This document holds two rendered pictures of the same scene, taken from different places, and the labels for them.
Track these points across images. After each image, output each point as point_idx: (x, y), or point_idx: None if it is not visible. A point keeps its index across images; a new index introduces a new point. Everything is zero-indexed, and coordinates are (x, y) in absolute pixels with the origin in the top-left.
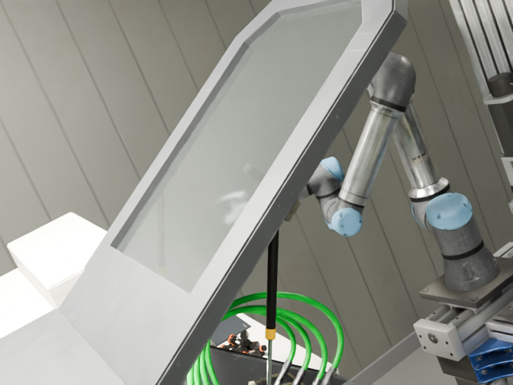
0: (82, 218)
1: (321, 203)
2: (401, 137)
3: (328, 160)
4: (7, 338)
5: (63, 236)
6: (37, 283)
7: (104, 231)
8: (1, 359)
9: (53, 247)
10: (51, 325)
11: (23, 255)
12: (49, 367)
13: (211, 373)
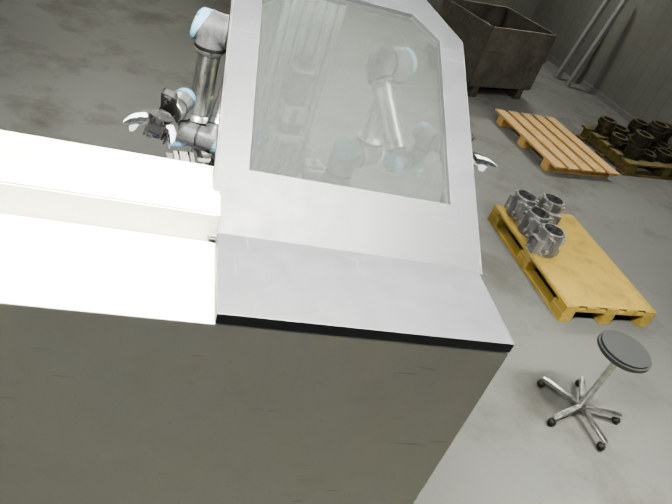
0: None
1: (180, 125)
2: (211, 79)
3: (188, 90)
4: (230, 268)
5: (36, 154)
6: (110, 212)
7: (119, 150)
8: (284, 284)
9: (59, 168)
10: (264, 247)
11: (12, 179)
12: (363, 274)
13: None
